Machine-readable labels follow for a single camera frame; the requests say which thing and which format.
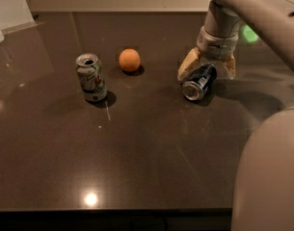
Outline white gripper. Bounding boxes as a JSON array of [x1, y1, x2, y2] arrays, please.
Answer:
[[177, 26, 239, 81]]

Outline blue pepsi can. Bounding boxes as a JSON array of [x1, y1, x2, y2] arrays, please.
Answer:
[[181, 63, 217, 101]]

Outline green white soda can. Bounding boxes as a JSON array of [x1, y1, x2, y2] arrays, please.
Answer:
[[76, 53, 107, 102]]

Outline orange fruit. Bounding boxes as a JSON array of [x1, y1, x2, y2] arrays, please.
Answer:
[[119, 48, 141, 72]]

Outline white angled panel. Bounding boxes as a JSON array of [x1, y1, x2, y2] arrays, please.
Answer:
[[0, 0, 38, 34]]

